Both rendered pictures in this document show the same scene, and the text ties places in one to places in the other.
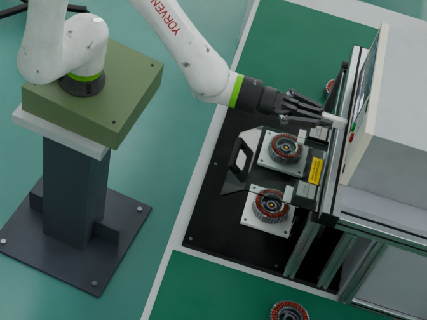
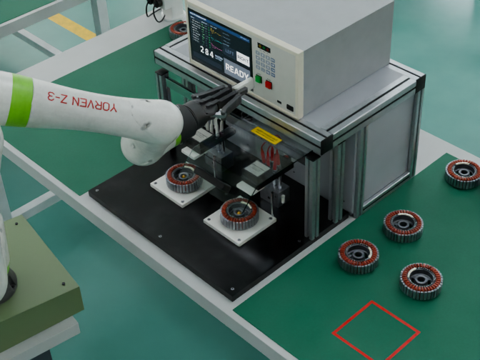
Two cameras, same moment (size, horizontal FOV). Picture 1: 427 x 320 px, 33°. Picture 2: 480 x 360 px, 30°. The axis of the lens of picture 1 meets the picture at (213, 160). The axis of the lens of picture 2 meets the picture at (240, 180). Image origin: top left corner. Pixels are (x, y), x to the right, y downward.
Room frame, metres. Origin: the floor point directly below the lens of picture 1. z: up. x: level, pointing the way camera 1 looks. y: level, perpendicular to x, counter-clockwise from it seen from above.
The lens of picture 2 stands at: (-0.04, 1.15, 2.49)
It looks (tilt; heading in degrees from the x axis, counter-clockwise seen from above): 39 degrees down; 316
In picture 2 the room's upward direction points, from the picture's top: 3 degrees counter-clockwise
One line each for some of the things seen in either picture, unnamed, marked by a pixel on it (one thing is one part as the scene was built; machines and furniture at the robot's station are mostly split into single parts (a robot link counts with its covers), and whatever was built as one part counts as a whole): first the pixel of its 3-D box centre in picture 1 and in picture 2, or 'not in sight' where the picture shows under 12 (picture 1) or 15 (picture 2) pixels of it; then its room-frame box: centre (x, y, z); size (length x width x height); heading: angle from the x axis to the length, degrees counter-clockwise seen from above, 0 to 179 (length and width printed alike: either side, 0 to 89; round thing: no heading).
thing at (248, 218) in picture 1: (269, 211); (239, 220); (1.36, -0.21, 0.78); 0.15 x 0.15 x 0.01; 88
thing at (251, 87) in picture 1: (250, 96); (178, 125); (1.40, -0.05, 1.18); 0.09 x 0.06 x 0.12; 178
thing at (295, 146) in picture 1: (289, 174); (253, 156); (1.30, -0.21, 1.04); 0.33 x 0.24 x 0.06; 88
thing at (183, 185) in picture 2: not in sight; (183, 177); (1.60, -0.21, 0.80); 0.11 x 0.11 x 0.04
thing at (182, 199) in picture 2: not in sight; (184, 183); (1.60, -0.21, 0.78); 0.15 x 0.15 x 0.01; 88
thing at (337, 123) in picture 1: (333, 122); (244, 88); (1.39, -0.28, 1.18); 0.07 x 0.01 x 0.03; 88
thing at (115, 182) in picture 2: (279, 186); (215, 203); (1.48, -0.23, 0.76); 0.64 x 0.47 x 0.02; 178
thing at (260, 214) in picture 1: (271, 206); (239, 213); (1.36, -0.21, 0.80); 0.11 x 0.11 x 0.04
